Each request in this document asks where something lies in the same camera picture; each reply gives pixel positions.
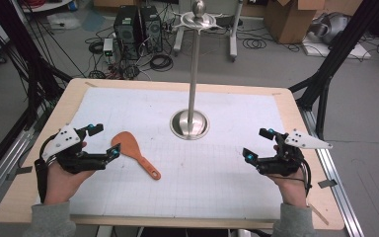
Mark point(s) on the large cardboard box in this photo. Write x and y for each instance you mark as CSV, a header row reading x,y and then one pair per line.
x,y
289,23

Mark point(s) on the black computer tower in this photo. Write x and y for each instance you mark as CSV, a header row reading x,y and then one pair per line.
x,y
127,33
151,29

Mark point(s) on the small grey power supply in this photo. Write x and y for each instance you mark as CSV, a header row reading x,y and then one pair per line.
x,y
108,47

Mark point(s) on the orange rice paddle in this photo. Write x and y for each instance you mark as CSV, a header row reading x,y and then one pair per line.
x,y
130,146

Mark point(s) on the grey tape strip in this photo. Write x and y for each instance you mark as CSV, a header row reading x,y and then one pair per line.
x,y
327,183
21,171

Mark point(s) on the aluminium rail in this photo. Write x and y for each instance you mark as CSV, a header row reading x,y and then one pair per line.
x,y
339,191
3,164

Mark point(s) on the metal utensil stand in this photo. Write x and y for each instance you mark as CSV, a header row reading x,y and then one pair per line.
x,y
190,125

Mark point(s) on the white grid mat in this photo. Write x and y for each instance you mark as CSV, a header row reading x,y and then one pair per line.
x,y
184,184

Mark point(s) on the person's left hand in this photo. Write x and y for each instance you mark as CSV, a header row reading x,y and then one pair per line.
x,y
62,184

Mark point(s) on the person's right hand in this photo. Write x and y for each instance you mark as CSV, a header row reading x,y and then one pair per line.
x,y
292,191

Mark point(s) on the grey round appliance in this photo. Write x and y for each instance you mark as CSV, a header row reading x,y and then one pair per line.
x,y
332,28

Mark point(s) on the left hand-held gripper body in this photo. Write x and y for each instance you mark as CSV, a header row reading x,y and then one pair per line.
x,y
79,159

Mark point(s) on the white metal stand frame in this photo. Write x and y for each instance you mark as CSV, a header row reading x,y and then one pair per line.
x,y
233,39

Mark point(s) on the white flat board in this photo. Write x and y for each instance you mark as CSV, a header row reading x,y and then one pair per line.
x,y
358,52

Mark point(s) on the black metal frame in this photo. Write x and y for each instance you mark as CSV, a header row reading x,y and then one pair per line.
x,y
329,65
33,82

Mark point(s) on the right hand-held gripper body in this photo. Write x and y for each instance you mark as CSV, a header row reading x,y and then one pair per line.
x,y
284,163

